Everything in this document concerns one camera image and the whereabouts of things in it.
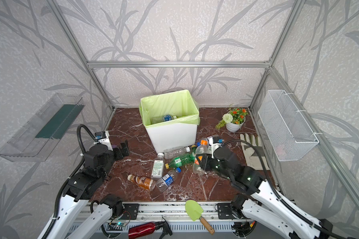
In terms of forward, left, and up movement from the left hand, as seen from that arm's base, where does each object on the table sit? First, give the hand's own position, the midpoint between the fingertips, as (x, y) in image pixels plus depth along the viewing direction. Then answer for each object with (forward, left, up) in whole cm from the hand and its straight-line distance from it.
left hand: (121, 138), depth 71 cm
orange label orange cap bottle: (-5, -39, 0) cm, 40 cm away
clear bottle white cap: (+3, -23, -21) cm, 31 cm away
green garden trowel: (-27, -36, -25) cm, 51 cm away
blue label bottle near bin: (-6, -46, +9) cm, 47 cm away
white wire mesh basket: (-3, -75, +9) cm, 75 cm away
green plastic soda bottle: (-2, -28, -21) cm, 35 cm away
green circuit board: (-33, +1, -26) cm, 42 cm away
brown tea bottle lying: (-15, -11, -20) cm, 27 cm away
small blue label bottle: (-14, -18, -26) cm, 34 cm away
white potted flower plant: (+23, -62, -13) cm, 67 cm away
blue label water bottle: (+20, -11, -11) cm, 25 cm away
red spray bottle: (-34, -15, -20) cm, 43 cm away
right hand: (-5, -37, -3) cm, 38 cm away
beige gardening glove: (+4, -72, -25) cm, 77 cm away
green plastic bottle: (+9, -36, -25) cm, 44 cm away
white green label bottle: (-6, -15, -22) cm, 27 cm away
